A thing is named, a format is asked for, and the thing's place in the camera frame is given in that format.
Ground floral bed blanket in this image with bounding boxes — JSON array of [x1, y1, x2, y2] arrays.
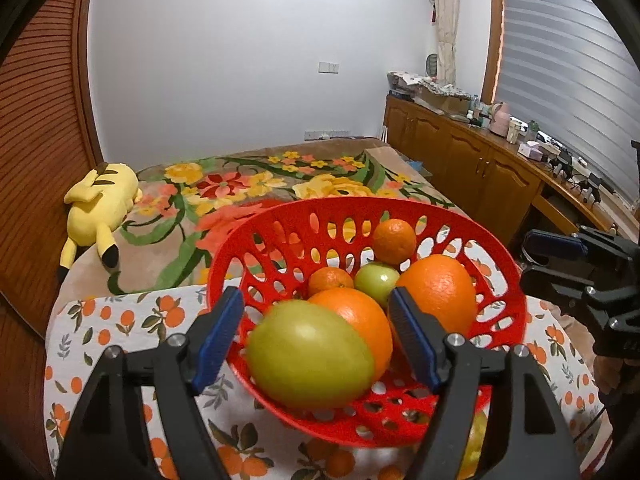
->
[[53, 139, 454, 312]]

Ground red perforated plastic basket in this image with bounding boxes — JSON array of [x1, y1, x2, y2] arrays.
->
[[207, 196, 527, 448]]

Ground large orange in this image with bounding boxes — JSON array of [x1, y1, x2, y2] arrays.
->
[[309, 287, 394, 382], [396, 254, 477, 336]]

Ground window roller blind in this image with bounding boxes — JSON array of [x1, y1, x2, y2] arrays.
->
[[497, 0, 639, 200]]

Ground beige curtain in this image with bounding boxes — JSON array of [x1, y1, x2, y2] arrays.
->
[[434, 0, 460, 84]]

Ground orange print white cloth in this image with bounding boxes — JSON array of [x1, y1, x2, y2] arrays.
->
[[43, 238, 614, 480]]

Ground large yellow-green pear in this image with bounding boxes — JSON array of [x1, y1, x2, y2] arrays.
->
[[457, 411, 487, 480]]

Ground yellow plush toy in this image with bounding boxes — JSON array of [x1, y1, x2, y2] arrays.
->
[[58, 162, 142, 280]]

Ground medium tangerine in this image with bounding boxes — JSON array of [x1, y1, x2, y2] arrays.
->
[[307, 266, 354, 297]]

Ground small green apple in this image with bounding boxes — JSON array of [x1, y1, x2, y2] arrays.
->
[[354, 262, 400, 309]]

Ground wooden louvered wardrobe door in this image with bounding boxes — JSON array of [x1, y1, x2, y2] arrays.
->
[[1, 0, 103, 336]]

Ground white wall switch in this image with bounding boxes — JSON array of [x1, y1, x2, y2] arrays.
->
[[318, 62, 340, 75]]

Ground small tangerine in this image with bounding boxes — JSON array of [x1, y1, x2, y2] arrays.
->
[[372, 219, 418, 266]]

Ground wooden sideboard cabinet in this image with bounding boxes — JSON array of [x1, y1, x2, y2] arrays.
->
[[384, 94, 638, 252]]

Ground pink kettle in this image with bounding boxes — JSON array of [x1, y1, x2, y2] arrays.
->
[[488, 101, 511, 138]]

